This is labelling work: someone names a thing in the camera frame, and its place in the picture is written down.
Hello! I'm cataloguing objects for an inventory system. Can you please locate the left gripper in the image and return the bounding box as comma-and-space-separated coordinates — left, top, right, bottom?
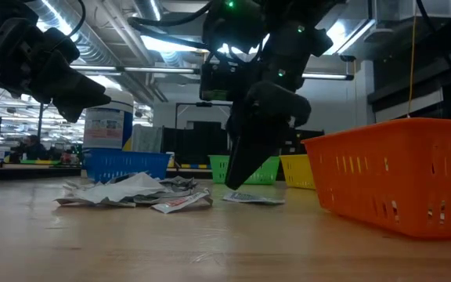
0, 18, 111, 125

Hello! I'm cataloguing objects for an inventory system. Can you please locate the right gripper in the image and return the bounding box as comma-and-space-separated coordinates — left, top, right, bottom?
225, 37, 323, 190

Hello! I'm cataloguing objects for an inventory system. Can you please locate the black text white packet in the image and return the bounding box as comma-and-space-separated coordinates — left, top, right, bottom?
222, 190, 286, 206

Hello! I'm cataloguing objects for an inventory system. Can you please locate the yellow plastic basket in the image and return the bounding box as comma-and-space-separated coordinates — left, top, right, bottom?
279, 154, 316, 191

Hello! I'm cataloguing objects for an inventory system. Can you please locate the white wipes canister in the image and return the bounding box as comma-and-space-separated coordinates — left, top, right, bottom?
83, 88, 135, 152

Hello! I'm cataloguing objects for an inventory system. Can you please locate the green plastic basket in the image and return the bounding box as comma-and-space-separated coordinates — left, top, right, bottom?
208, 154, 280, 186

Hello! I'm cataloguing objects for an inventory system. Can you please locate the person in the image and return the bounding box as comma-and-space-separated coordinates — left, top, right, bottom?
20, 135, 49, 161

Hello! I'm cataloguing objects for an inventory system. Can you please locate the black cabinet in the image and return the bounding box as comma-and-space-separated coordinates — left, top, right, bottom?
161, 121, 230, 165

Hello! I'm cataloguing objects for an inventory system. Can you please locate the green yellow strip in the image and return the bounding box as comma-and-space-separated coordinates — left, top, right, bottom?
16, 158, 60, 165

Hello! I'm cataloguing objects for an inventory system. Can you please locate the yellow black striped bar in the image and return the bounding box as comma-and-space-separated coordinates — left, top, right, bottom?
166, 163, 211, 170

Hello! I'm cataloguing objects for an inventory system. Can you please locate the blue plastic basket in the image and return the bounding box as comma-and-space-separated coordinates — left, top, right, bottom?
81, 147, 172, 183

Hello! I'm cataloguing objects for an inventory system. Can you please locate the crumpled white packet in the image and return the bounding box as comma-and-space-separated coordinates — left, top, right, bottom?
63, 178, 105, 193

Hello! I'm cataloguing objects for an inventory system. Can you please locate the grey cloth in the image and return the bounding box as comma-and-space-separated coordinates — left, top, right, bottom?
131, 124, 164, 154

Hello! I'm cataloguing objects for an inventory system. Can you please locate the crumpled grey print packet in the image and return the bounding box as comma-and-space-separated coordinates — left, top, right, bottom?
158, 175, 199, 193

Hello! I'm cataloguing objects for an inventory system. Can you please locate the long ceiling light bar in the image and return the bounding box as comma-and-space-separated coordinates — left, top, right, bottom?
68, 64, 355, 81

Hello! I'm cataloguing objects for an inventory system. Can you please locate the orange label white packet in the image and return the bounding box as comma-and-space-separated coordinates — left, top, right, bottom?
150, 187, 214, 215

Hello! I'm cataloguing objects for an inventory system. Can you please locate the flat grey white packet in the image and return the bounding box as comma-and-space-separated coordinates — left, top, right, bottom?
55, 195, 136, 208

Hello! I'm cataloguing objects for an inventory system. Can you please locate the large plain white packet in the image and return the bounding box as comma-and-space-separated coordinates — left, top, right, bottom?
84, 172, 171, 204

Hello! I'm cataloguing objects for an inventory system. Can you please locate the orange plastic basket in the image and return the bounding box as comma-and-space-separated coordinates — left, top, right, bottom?
302, 117, 451, 240

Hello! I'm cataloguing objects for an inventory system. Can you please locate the black slanted beam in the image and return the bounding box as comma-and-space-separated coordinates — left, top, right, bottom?
368, 38, 451, 128

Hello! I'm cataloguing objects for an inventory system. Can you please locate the white ceiling unit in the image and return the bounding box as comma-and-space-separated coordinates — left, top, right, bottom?
364, 0, 451, 44

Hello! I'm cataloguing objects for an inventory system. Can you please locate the black metal frame stand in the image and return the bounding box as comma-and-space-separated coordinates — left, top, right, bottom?
36, 103, 45, 152
175, 102, 233, 156

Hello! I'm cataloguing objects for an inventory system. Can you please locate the large silver ventilation duct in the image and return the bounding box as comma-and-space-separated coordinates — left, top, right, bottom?
25, 0, 156, 105

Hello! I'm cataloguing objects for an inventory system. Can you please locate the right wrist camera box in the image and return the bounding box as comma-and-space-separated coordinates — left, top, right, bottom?
199, 61, 250, 102

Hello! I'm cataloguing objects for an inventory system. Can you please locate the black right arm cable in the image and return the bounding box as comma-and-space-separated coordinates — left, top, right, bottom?
127, 0, 215, 50

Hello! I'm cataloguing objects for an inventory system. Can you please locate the small silver ventilation duct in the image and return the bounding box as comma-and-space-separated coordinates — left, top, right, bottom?
133, 0, 160, 20

